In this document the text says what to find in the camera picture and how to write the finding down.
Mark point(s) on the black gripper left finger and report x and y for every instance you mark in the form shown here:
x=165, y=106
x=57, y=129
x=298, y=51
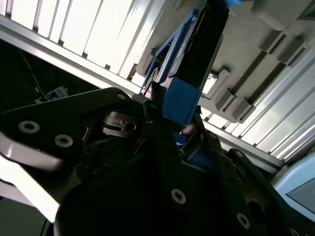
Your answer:
x=61, y=115

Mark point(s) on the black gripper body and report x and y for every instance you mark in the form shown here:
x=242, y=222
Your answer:
x=123, y=209

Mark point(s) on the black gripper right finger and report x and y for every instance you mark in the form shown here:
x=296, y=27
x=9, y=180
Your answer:
x=229, y=172

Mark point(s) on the hard disk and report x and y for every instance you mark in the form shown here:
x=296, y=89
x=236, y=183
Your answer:
x=182, y=103

